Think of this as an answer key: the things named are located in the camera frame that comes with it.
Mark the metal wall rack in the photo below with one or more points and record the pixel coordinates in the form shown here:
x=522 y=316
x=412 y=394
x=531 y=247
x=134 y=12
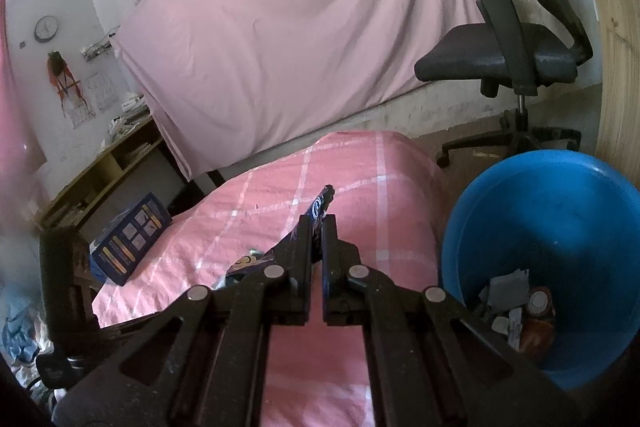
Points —
x=97 y=49

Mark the pink checked blanket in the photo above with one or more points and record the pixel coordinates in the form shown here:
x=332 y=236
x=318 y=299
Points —
x=350 y=187

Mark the blue and white floor cloth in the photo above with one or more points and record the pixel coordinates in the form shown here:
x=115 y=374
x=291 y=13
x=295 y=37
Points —
x=20 y=337

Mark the blue cardboard box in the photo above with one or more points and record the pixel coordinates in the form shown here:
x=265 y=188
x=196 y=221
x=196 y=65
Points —
x=125 y=242

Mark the navy snack wrapper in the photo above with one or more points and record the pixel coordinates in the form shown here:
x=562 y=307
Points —
x=319 y=207

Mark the blue plastic basin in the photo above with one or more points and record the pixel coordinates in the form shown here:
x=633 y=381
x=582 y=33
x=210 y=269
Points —
x=550 y=217

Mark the pink window curtain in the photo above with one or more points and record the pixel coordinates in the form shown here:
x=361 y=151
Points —
x=20 y=107

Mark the large pink hanging sheet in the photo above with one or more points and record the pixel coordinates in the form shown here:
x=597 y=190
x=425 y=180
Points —
x=280 y=32

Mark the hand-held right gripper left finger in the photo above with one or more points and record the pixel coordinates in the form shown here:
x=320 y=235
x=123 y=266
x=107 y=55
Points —
x=306 y=247

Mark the round wall clock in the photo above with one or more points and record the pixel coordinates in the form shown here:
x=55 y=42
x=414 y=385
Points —
x=46 y=29

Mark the red hanging ornament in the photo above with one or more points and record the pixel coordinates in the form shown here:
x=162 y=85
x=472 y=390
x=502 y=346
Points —
x=60 y=69

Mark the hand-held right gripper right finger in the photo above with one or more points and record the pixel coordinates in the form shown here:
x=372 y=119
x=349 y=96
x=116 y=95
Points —
x=327 y=247

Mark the silver wrapper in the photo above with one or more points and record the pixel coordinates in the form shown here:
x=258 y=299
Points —
x=505 y=289

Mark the wooden shelf unit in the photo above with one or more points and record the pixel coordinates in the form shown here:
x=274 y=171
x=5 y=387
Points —
x=95 y=177

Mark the pile of white packets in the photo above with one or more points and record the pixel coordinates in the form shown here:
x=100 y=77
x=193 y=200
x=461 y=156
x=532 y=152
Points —
x=127 y=104

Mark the light wooden cabinet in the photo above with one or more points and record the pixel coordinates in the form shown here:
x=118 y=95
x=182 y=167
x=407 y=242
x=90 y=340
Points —
x=620 y=57

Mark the white wall calendar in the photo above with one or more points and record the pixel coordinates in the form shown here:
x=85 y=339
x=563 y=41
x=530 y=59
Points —
x=80 y=114

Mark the black office chair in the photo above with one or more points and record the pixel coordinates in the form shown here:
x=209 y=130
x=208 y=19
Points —
x=495 y=52

